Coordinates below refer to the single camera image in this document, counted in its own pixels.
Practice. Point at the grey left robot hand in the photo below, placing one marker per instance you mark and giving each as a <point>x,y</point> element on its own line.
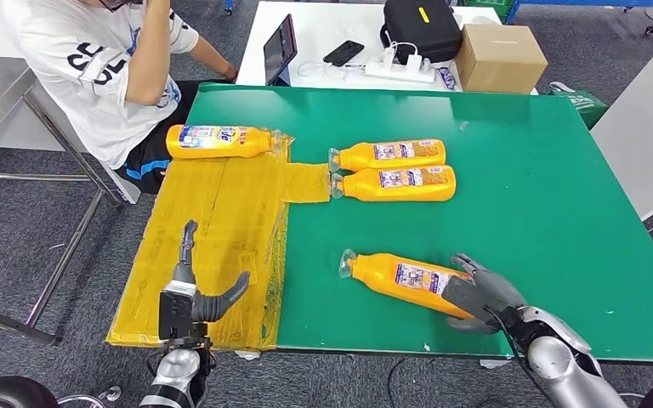
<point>214,307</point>

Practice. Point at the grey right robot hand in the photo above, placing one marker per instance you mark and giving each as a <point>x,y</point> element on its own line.
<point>501,293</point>

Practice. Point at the orange detergent bottle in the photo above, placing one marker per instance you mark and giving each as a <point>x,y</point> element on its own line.
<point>360,186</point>
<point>377,276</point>
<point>259,143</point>
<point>360,157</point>

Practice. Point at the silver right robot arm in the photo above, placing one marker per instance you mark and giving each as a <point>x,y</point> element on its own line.
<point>557,366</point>

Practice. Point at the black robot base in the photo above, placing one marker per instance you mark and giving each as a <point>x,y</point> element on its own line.
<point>5,394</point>

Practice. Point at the yellow taped cardboard mat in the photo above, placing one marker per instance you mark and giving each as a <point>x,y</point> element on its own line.
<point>219,225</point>

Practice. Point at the green shopping bag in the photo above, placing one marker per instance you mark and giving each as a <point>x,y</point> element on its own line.
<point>581,105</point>

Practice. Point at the purple snack packet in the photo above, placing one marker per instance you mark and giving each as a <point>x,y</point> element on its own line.
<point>447,78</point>

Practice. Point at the brown cardboard box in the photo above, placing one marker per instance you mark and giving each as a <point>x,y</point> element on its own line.
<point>500,59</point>

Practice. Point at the white power strip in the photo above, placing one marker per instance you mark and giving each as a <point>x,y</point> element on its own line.
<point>400,73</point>

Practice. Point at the white charger plug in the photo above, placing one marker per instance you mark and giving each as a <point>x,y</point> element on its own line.
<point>414,63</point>
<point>389,56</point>

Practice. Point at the person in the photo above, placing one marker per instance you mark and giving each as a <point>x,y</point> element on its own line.
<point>78,84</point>

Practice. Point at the black tablet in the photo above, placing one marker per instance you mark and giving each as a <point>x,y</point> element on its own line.
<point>278,52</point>

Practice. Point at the black zippered bag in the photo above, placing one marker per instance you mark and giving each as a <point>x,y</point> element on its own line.
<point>422,28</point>

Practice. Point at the blue metal rack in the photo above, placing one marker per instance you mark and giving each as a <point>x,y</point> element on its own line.
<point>513,11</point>

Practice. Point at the black smartphone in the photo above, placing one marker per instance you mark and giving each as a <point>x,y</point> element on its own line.
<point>343,52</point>

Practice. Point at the blue cart leg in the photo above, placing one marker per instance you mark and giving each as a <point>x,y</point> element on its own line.
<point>228,5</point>

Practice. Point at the white table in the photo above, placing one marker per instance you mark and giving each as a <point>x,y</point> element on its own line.
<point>315,22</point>

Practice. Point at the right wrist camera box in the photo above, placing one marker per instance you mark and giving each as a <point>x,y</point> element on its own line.
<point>464,295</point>

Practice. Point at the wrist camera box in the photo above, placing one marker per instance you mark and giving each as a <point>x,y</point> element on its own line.
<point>464,295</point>
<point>175,312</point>

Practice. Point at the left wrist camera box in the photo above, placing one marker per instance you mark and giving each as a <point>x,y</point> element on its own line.
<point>175,312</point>

